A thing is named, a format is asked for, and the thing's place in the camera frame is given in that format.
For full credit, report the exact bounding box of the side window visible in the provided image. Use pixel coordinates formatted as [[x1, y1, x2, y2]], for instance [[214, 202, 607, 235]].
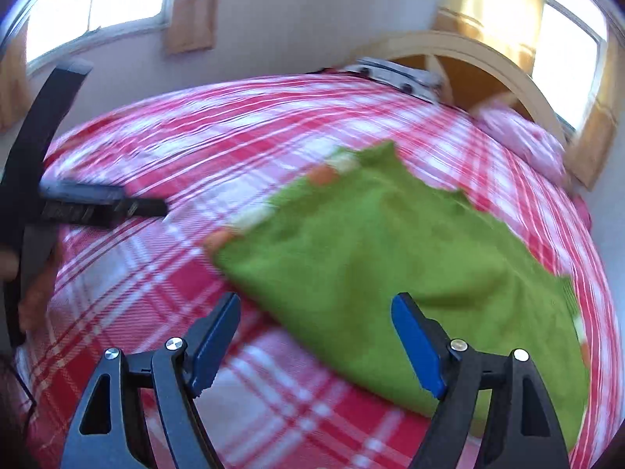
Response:
[[25, 0, 170, 73]]

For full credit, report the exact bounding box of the grey white folded blanket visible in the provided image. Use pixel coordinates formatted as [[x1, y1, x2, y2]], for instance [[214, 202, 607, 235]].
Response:
[[339, 57, 443, 103]]

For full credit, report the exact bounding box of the beige curtain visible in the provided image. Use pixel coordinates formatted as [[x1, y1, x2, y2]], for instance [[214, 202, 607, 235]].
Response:
[[564, 32, 624, 191], [432, 0, 543, 73]]

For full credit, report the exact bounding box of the side window right curtain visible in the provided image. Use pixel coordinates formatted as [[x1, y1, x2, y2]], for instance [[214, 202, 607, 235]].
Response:
[[164, 0, 218, 55]]

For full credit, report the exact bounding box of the pink pillow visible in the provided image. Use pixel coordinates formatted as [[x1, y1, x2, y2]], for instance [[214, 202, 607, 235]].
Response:
[[473, 105, 566, 186]]

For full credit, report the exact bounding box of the red white plaid bedsheet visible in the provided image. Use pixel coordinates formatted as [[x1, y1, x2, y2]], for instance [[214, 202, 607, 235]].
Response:
[[17, 74, 624, 468]]

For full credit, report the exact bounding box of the person left hand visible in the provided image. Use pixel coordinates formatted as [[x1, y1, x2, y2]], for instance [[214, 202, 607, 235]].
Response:
[[1, 240, 64, 333]]

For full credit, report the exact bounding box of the green orange striped knit sweater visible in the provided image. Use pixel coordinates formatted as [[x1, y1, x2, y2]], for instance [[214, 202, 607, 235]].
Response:
[[204, 141, 589, 446]]

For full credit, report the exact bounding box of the side window left curtain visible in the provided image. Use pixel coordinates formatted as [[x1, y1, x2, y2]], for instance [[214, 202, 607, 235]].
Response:
[[0, 25, 33, 131]]

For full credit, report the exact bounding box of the side window curtain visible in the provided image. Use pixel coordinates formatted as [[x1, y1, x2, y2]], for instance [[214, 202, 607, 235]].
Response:
[[0, 25, 33, 131], [164, 0, 218, 55]]

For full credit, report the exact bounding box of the back window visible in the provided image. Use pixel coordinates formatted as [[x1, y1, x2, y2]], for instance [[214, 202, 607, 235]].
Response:
[[532, 0, 608, 136]]

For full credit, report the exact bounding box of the back left beige curtain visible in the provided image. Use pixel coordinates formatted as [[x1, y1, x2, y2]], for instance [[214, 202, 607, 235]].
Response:
[[432, 0, 543, 73]]

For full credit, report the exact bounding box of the cream wooden headboard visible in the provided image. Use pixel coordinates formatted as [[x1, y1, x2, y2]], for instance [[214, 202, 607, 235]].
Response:
[[348, 31, 566, 144]]

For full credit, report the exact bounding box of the back right beige curtain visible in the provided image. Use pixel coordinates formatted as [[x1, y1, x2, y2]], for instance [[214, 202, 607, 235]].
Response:
[[564, 32, 624, 191]]

